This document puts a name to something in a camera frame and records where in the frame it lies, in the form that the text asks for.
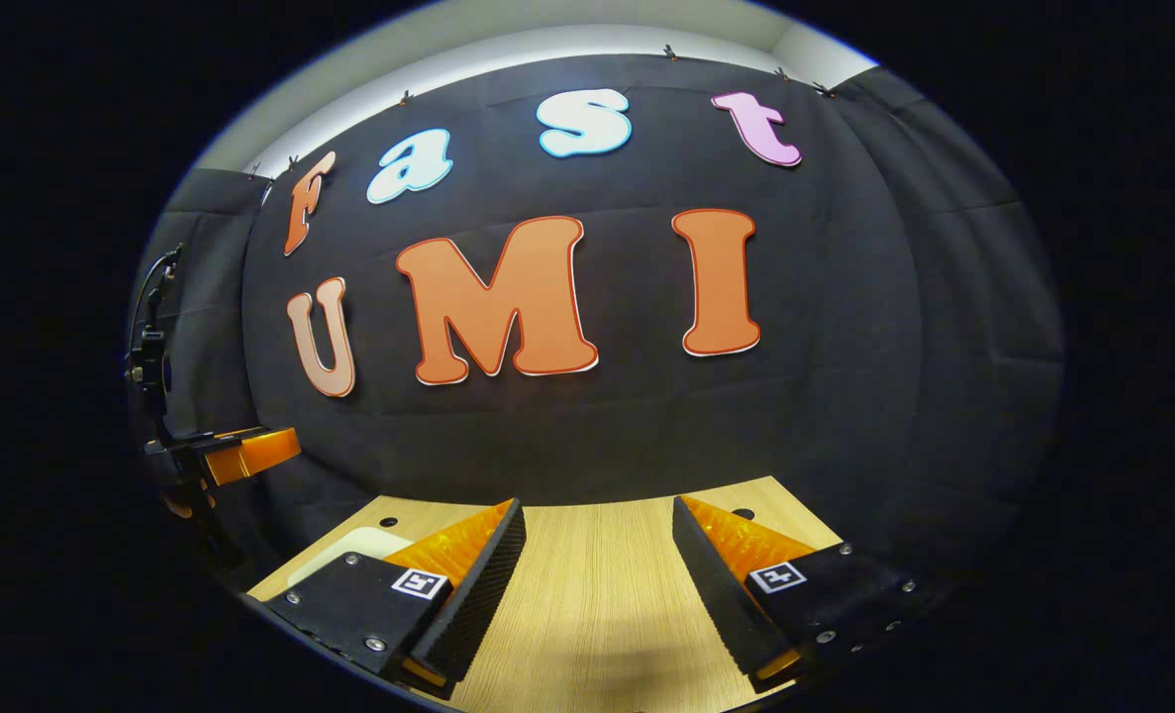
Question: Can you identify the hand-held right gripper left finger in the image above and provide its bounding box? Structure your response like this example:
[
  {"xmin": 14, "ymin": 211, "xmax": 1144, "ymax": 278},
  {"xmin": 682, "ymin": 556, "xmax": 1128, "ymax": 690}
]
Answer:
[{"xmin": 263, "ymin": 497, "xmax": 529, "ymax": 699}]

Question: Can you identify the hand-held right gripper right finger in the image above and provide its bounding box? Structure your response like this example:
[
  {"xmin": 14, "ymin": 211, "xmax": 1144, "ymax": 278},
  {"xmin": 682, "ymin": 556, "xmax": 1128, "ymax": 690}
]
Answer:
[{"xmin": 670, "ymin": 495, "xmax": 934, "ymax": 686}]

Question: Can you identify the cream yellow suitcase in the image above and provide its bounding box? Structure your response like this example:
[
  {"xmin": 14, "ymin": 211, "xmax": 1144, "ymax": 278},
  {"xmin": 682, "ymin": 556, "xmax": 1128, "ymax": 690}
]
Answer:
[{"xmin": 287, "ymin": 527, "xmax": 415, "ymax": 590}]

